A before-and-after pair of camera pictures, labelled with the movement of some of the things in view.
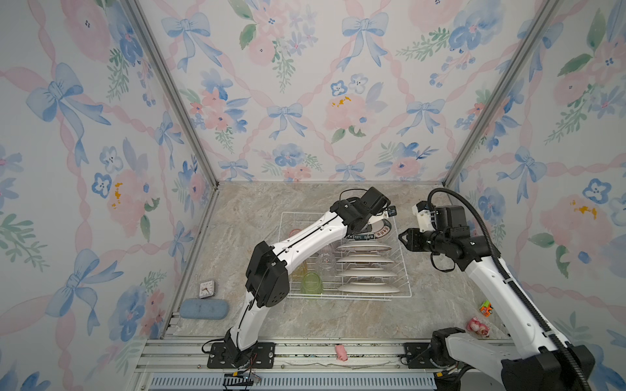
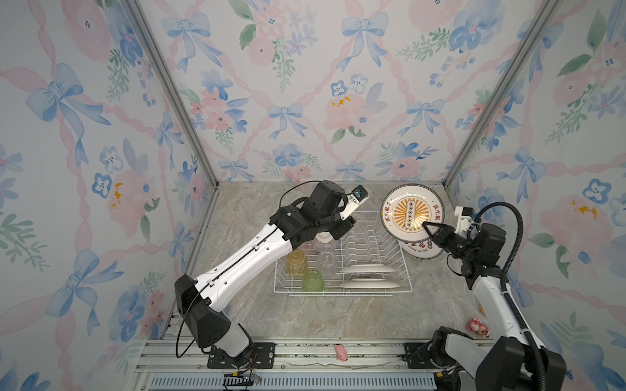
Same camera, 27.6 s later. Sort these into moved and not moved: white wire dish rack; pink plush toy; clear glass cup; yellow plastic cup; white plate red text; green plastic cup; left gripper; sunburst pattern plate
Moved: white plate red text; left gripper; sunburst pattern plate
Not moved: white wire dish rack; pink plush toy; green plastic cup; yellow plastic cup; clear glass cup
